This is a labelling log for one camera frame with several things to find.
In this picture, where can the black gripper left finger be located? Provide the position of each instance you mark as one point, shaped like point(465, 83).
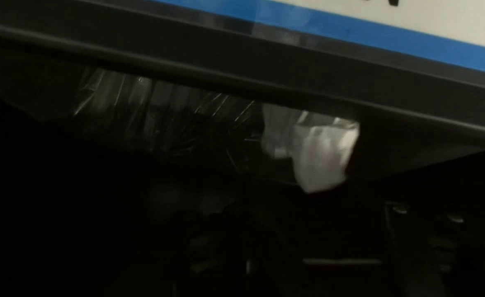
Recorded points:
point(210, 253)

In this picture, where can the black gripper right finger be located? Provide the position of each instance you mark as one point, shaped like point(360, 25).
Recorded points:
point(441, 248)

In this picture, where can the small white paper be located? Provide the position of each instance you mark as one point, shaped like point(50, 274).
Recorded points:
point(322, 154)

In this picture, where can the black bin liner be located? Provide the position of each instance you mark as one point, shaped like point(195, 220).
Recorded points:
point(160, 118)

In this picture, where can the blue label with down arrow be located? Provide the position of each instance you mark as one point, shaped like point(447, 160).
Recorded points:
point(418, 25)

